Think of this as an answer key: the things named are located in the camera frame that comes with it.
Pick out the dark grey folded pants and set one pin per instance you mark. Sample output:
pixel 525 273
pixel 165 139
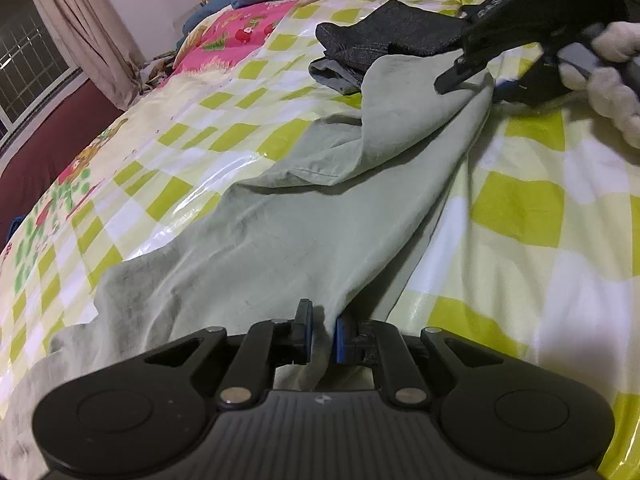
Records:
pixel 395 30

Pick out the maroon bed side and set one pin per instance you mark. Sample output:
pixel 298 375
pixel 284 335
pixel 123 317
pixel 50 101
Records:
pixel 55 135

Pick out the beige curtain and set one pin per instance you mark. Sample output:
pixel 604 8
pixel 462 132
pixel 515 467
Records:
pixel 85 25

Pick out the barred window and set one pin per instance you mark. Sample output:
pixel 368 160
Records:
pixel 22 60

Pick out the person's right hand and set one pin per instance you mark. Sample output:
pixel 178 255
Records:
pixel 625 40

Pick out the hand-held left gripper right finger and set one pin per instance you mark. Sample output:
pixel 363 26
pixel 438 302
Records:
pixel 342 341

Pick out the blue bag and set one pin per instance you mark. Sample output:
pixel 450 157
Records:
pixel 15 225

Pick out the checkered plastic bed cover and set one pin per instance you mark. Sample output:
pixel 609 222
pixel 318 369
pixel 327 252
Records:
pixel 525 240

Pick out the sage green pants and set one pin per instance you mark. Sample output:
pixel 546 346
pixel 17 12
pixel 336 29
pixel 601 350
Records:
pixel 300 220

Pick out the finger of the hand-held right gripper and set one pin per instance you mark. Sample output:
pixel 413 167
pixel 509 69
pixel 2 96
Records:
pixel 452 76
pixel 507 91

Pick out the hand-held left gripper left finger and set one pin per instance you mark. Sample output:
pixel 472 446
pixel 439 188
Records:
pixel 303 332

